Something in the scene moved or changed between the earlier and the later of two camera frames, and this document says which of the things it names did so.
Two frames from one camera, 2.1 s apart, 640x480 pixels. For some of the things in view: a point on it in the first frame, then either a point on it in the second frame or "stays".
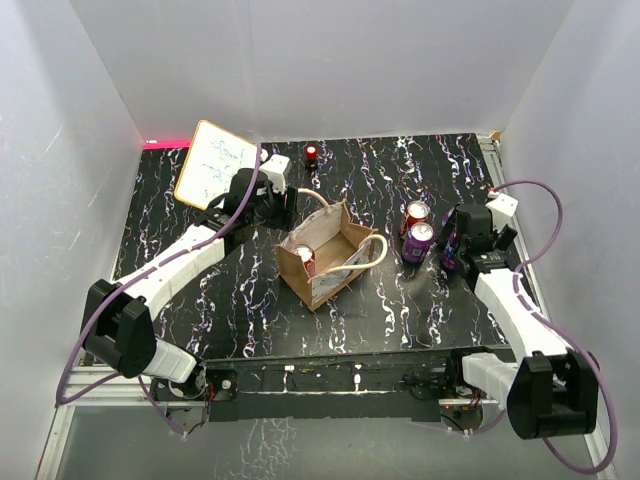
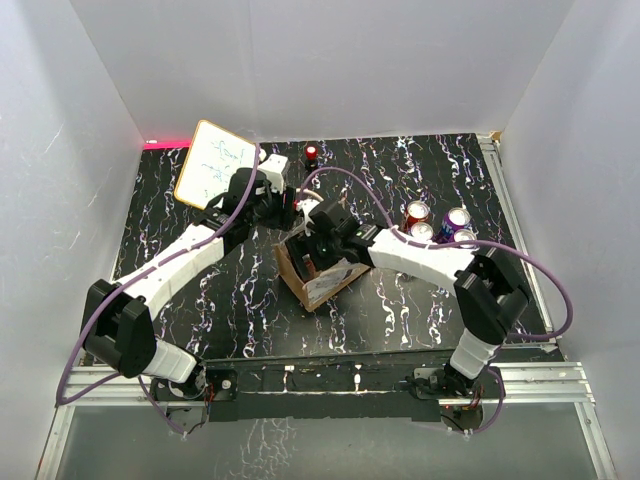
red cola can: (417, 211) stays
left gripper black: (287, 212) stays
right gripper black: (505, 238) to (308, 242)
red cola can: (308, 258) stays
